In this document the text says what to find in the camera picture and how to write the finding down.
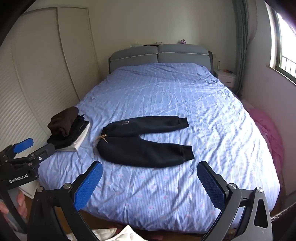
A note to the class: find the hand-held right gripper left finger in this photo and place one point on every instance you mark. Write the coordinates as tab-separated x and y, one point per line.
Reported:
89	185

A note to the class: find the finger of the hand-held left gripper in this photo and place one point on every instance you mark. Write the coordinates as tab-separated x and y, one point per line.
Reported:
23	144
46	150

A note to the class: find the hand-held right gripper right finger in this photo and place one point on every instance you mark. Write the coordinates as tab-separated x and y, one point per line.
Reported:
211	185

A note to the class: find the black knitted sweater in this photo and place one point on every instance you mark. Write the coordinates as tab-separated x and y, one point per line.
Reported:
138	153

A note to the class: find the person's left hand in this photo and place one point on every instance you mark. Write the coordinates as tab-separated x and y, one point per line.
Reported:
22	204

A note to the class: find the black folded clothes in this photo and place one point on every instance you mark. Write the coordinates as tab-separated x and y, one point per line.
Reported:
69	139

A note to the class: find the white folded garment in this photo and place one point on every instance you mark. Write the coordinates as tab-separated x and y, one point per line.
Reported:
77	146

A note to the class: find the white cloth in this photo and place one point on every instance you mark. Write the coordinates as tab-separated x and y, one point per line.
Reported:
101	234
131	234

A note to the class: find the cream louvred wardrobe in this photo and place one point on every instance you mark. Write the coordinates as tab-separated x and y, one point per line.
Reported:
46	69

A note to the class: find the pink blanket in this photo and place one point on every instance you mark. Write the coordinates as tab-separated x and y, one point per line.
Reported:
266	125

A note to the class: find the blue striped bed sheet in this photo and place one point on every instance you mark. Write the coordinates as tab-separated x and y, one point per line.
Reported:
173	92

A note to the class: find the white nightstand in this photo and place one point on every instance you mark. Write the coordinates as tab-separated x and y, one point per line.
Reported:
225	77

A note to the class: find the small red object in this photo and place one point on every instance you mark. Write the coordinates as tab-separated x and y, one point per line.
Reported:
227	71

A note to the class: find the clear bottle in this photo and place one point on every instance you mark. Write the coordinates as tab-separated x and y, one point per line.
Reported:
218	64

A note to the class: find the grey padded headboard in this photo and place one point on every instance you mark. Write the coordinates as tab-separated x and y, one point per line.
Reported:
180	53

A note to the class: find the green curtain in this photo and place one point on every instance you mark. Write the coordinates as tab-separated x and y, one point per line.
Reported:
241	34

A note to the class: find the window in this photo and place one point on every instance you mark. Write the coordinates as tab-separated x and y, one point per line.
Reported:
286	46

